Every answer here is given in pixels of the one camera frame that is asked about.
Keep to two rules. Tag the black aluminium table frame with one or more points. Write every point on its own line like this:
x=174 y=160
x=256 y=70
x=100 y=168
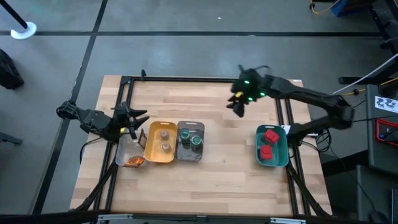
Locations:
x=186 y=79

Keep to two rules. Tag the black pole with white base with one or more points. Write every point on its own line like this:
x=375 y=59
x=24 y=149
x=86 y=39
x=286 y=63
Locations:
x=23 y=31

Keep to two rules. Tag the teal plastic tray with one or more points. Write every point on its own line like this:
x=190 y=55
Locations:
x=280 y=155

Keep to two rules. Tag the blue box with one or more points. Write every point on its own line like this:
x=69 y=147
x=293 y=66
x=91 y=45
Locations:
x=342 y=7

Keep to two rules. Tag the black cabinet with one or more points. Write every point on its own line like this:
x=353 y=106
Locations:
x=373 y=152

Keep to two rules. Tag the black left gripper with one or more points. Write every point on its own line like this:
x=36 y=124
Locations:
x=122 y=121

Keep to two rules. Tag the red and blue spice tin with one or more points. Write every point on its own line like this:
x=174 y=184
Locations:
x=266 y=152

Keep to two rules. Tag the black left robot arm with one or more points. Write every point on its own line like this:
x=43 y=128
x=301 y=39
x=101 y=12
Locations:
x=93 y=119

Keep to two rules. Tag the black stand legs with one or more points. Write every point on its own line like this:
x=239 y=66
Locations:
x=382 y=18

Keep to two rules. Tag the clear plastic tray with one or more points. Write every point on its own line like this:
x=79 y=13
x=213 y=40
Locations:
x=124 y=152

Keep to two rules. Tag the white printed sticker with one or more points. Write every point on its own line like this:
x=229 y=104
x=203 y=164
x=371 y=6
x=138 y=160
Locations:
x=385 y=104

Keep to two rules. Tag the dark grey cabinet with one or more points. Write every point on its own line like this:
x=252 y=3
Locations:
x=373 y=193

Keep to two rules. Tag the yellow plastic tray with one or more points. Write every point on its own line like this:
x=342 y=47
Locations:
x=155 y=152

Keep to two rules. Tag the red framed box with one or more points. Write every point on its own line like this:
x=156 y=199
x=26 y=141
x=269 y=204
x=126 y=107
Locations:
x=377 y=130

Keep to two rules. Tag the orange spice packet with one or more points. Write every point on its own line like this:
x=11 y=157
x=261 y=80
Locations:
x=134 y=161

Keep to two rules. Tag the dark grey floor bracket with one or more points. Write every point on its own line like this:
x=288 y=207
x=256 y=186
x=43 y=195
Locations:
x=9 y=138

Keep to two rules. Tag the brown wooden piece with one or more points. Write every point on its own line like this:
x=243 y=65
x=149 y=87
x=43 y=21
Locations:
x=142 y=140

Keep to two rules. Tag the black bag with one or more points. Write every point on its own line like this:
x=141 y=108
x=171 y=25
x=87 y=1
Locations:
x=9 y=71

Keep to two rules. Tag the silver metal bracket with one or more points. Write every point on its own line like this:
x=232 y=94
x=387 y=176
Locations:
x=115 y=217
x=287 y=221

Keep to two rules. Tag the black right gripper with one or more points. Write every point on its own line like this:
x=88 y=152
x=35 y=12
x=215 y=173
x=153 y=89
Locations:
x=252 y=85

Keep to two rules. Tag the grey plastic tray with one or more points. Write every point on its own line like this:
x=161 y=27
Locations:
x=188 y=154

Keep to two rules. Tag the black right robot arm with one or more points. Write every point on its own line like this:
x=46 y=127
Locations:
x=311 y=96

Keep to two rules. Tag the green-lid spice jar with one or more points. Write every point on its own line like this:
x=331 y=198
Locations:
x=185 y=134
x=196 y=140

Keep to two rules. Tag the white power strip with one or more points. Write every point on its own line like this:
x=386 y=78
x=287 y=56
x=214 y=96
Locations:
x=285 y=129

